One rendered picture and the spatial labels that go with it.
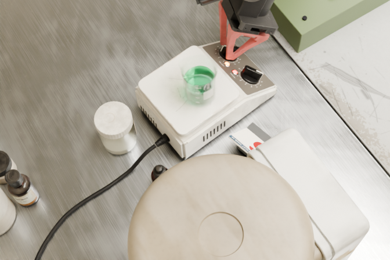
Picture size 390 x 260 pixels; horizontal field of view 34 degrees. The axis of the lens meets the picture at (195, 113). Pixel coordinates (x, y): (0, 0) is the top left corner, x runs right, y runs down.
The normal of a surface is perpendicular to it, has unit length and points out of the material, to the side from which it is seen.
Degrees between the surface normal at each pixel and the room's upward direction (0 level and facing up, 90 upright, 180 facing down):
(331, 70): 0
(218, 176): 5
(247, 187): 5
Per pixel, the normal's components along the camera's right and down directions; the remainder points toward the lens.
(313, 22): -0.02, -0.45
